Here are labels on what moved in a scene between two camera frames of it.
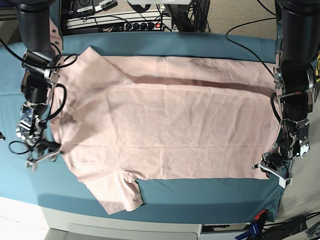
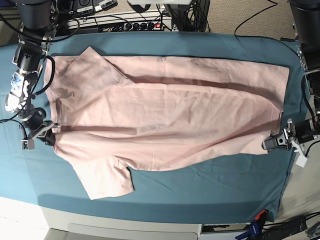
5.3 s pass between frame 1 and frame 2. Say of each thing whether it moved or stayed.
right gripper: moved
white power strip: stayed
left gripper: moved
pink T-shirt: moved
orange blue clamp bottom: stayed
